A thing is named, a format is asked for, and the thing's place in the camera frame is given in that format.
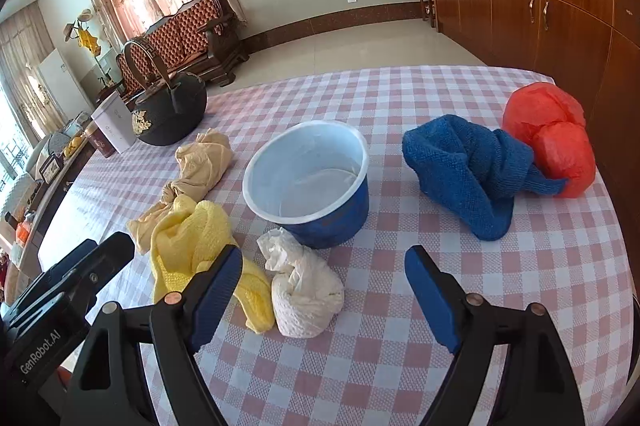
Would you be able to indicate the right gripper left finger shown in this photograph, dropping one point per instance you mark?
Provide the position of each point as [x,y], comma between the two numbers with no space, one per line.
[109,386]

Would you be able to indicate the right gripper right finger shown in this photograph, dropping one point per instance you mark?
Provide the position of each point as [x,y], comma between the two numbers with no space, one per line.
[537,385]

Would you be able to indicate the yellow cloth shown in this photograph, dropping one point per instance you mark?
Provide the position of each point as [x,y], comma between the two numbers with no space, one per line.
[187,241]

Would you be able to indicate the white paper towel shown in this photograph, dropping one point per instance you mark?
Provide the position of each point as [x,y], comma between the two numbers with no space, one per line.
[306,294]

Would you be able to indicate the beige cloth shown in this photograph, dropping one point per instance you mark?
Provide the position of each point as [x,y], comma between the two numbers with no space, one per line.
[202,163]

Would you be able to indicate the blue paper bowl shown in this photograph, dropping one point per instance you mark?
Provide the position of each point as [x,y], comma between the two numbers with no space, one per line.
[312,180]

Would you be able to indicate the pink checkered tablecloth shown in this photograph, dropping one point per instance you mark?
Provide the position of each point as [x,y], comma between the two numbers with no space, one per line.
[378,363]

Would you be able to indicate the dark red tea canister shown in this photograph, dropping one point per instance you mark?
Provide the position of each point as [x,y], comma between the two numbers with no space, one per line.
[98,140]

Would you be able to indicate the white box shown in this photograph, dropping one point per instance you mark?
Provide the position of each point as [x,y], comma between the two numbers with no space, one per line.
[115,121]

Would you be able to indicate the blue knitted cloth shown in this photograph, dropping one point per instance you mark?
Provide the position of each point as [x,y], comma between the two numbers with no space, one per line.
[474,172]

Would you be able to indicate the black iron teapot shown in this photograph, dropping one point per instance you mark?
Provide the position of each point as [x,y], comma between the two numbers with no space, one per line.
[168,109]

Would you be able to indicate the red plastic bag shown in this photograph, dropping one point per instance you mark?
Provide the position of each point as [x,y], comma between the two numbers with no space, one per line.
[553,124]

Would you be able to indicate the wooden sofa red cushions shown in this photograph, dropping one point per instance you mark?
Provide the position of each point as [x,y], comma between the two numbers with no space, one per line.
[200,38]

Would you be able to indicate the brown wooden sideboard cabinet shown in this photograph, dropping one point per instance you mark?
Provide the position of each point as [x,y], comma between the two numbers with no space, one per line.
[589,48]

